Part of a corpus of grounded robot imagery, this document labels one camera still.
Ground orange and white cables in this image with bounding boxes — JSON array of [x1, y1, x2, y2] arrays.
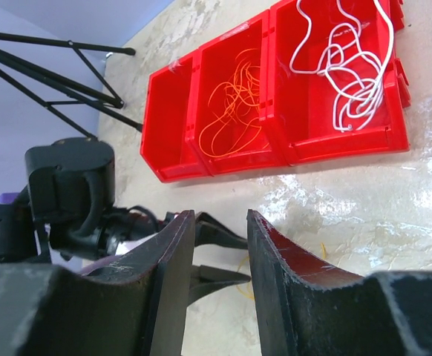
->
[[237, 243, 327, 300]]

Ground white cable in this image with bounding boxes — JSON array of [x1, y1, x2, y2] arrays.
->
[[289, 0, 396, 133]]

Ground red left plastic bin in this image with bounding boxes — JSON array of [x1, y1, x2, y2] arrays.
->
[[140, 50, 209, 183]]

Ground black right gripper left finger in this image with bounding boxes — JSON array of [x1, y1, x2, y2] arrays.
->
[[0, 211, 195, 355]]

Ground orange cable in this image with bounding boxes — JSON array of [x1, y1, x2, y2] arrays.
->
[[199, 47, 265, 157]]

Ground red plastic bin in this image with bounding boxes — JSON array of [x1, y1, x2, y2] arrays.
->
[[186, 10, 286, 176], [140, 50, 209, 183], [265, 1, 411, 165]]

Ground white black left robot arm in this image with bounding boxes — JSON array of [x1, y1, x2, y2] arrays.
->
[[0, 138, 175, 264]]

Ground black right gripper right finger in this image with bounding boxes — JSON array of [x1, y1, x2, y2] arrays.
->
[[247, 210, 432, 355]]

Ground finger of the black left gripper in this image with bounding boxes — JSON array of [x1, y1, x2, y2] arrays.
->
[[194, 212, 248, 249], [188, 266, 251, 306]]

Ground red middle plastic bin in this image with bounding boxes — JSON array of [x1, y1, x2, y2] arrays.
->
[[186, 10, 286, 176]]

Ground red right plastic bin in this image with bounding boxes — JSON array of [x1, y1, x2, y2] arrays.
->
[[265, 1, 411, 165]]

